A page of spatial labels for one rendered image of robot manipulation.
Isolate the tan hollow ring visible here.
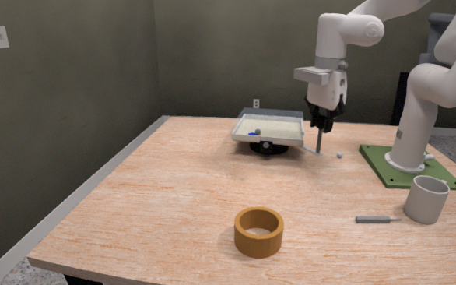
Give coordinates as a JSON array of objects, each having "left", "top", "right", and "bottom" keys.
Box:
[{"left": 234, "top": 206, "right": 284, "bottom": 259}]

